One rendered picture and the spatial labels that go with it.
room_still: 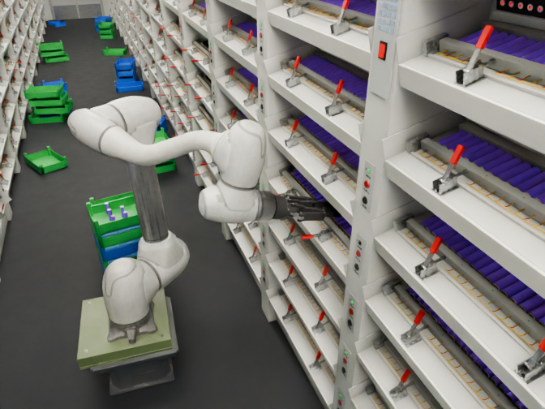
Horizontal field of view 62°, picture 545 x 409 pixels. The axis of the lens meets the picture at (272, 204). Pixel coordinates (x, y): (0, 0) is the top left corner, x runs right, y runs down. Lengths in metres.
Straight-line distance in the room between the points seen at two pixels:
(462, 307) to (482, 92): 0.40
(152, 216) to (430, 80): 1.20
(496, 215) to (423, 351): 0.41
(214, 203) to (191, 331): 1.07
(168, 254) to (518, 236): 1.33
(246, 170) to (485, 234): 0.61
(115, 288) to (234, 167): 0.76
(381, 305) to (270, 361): 0.93
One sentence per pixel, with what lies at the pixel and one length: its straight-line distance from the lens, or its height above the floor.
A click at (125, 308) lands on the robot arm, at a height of 0.39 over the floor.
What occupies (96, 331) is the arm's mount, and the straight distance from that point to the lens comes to 1.93.
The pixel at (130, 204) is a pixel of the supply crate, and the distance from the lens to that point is 2.51.
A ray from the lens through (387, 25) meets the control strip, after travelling 0.95.
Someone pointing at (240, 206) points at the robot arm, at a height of 0.94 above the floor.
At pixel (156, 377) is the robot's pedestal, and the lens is 2.01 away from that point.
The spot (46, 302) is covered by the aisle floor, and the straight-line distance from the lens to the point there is 2.54.
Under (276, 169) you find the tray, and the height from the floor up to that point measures 0.79.
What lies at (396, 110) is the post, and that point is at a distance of 0.97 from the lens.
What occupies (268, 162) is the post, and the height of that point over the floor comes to 0.83.
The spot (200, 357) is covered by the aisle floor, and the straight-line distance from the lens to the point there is 2.08.
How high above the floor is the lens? 1.57
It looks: 31 degrees down
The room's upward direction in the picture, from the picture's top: straight up
